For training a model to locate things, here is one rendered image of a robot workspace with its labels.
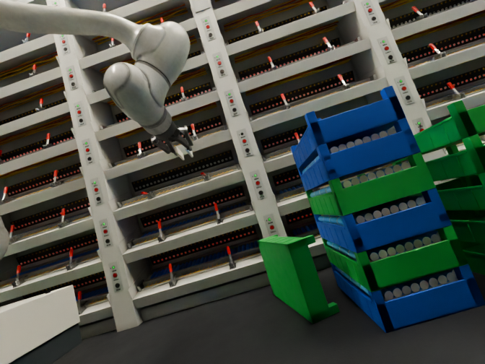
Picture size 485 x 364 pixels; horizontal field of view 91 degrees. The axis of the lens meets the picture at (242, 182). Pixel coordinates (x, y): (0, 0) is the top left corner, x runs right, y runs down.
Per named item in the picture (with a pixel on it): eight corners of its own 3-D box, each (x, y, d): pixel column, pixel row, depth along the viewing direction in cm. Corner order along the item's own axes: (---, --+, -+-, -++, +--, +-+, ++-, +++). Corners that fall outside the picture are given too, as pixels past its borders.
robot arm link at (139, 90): (155, 133, 67) (177, 95, 70) (120, 97, 52) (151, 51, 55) (125, 122, 70) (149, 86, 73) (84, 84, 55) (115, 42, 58)
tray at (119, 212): (245, 180, 104) (238, 159, 102) (115, 221, 107) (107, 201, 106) (245, 173, 124) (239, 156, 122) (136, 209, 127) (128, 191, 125)
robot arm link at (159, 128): (133, 105, 72) (144, 117, 77) (137, 130, 68) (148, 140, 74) (162, 95, 71) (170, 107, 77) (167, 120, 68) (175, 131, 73)
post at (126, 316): (138, 326, 100) (60, -17, 123) (117, 332, 100) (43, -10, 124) (159, 307, 119) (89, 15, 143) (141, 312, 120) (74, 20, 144)
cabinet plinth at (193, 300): (468, 226, 96) (463, 214, 96) (-21, 369, 108) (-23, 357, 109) (439, 224, 112) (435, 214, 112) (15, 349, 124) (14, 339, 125)
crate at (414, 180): (437, 187, 50) (421, 152, 51) (342, 216, 51) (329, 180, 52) (371, 196, 80) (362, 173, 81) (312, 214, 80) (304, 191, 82)
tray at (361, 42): (371, 48, 105) (364, 15, 103) (239, 93, 109) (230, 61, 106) (351, 63, 125) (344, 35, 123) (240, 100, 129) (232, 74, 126)
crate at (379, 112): (406, 117, 52) (392, 84, 53) (317, 146, 53) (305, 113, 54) (354, 151, 82) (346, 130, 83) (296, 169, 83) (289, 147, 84)
